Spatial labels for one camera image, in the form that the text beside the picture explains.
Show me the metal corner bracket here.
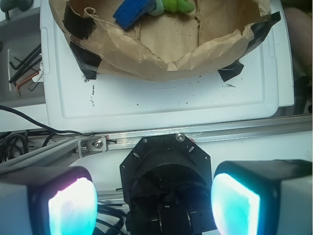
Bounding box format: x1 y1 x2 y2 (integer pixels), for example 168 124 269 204
78 136 108 158

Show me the green plush toy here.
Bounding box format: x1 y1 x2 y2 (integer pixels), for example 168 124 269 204
148 0 195 16

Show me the black tape strip left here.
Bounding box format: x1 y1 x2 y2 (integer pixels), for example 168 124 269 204
69 41 102 80

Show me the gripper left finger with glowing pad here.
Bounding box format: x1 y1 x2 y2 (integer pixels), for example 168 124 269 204
0 166 98 235

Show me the white plastic bin lid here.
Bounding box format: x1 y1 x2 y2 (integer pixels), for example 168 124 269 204
40 0 294 133

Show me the black tape strip right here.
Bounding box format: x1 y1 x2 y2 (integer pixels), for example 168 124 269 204
218 60 244 82

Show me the black cable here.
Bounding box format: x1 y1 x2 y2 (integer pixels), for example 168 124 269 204
0 104 93 137

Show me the blue sponge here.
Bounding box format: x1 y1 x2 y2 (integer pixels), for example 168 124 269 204
113 0 156 29

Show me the grey tool tray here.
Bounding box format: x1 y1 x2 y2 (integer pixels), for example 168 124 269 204
0 14 45 108

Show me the black hex key set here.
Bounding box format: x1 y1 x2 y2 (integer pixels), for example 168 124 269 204
9 44 42 84

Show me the brown paper bag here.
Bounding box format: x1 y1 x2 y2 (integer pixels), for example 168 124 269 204
48 0 272 82

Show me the black tape strip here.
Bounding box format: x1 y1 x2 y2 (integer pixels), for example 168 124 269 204
69 41 102 80
218 60 244 82

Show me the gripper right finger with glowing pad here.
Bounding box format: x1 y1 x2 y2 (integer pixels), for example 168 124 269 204
211 160 313 235

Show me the orange handled hex key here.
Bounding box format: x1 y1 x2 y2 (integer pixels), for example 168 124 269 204
15 71 39 97

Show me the aluminium frame rail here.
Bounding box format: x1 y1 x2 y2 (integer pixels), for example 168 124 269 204
1 114 313 167

